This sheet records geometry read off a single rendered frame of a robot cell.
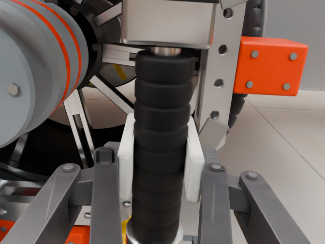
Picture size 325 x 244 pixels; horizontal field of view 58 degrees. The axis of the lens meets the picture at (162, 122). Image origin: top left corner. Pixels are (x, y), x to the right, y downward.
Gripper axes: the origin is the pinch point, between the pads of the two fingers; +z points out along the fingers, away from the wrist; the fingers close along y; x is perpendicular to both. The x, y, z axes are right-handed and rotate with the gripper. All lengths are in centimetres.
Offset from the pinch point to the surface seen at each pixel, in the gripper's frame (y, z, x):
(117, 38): -11, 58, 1
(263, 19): 23, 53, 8
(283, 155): 91, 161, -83
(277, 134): 100, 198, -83
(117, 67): -11, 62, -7
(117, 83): -11, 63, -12
